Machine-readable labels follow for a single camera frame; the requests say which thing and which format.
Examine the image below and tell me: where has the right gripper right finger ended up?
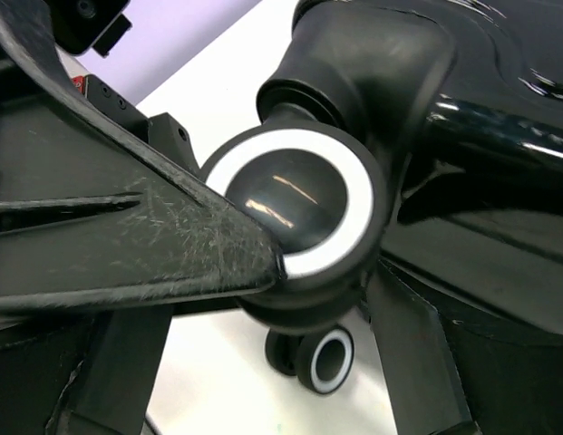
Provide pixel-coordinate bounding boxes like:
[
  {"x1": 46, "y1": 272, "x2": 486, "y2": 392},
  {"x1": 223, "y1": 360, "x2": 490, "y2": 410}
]
[{"x1": 362, "y1": 257, "x2": 563, "y2": 435}]

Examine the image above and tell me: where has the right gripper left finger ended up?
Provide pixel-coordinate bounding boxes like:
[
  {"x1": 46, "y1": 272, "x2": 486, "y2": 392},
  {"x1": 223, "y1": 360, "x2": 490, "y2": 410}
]
[{"x1": 0, "y1": 303, "x2": 176, "y2": 435}]

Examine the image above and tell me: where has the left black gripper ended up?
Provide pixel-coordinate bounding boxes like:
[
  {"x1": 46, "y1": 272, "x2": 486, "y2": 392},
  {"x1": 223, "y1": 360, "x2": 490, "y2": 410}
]
[{"x1": 0, "y1": 1, "x2": 282, "y2": 313}]

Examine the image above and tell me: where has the small black kids suitcase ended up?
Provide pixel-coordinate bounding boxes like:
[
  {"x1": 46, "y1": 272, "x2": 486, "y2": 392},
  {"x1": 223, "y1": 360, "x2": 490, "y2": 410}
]
[{"x1": 201, "y1": 0, "x2": 563, "y2": 398}]

